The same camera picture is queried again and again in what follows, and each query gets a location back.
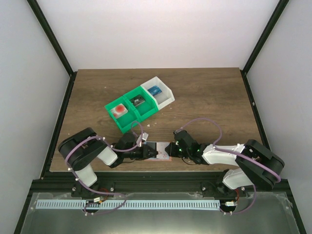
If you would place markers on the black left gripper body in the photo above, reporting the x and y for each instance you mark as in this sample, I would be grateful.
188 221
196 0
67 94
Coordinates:
137 154

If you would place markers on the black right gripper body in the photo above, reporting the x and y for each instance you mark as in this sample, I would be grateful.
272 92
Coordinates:
184 153

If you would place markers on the green front plastic bin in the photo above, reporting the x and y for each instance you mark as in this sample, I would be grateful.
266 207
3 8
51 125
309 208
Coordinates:
124 122

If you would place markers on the green plastic bin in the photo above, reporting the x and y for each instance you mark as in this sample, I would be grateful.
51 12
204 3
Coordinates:
124 122
143 111

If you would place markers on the white red credit card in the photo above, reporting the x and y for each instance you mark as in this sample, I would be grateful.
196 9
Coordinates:
161 151

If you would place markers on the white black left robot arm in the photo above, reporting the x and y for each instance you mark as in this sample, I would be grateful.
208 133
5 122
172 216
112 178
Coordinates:
82 148

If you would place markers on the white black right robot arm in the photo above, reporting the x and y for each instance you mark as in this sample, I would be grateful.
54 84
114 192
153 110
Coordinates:
256 164

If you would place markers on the red white card stack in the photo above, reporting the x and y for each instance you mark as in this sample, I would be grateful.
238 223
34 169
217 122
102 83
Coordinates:
118 111

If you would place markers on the black VIP card stack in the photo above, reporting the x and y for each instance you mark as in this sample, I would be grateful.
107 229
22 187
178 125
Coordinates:
137 100

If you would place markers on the blue card stack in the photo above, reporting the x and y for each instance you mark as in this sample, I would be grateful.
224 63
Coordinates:
155 90

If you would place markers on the green middle plastic bin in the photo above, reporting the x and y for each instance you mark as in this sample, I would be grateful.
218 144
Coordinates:
143 111

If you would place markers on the white plastic bin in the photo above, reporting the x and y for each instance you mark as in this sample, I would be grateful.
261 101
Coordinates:
161 100

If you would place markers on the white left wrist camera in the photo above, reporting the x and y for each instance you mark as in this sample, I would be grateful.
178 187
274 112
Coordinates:
143 137

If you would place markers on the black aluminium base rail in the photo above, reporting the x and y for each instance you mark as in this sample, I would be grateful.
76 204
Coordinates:
204 183

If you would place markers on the light blue slotted cable duct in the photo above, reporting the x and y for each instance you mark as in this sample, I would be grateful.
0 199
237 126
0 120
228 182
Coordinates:
213 205

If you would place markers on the black right frame post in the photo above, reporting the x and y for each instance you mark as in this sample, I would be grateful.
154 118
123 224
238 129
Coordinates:
280 7

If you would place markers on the black frame post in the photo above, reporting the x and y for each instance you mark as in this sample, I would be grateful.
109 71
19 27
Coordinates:
280 7
35 7

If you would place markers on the black left frame post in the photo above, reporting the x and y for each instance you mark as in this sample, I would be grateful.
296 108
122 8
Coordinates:
35 7

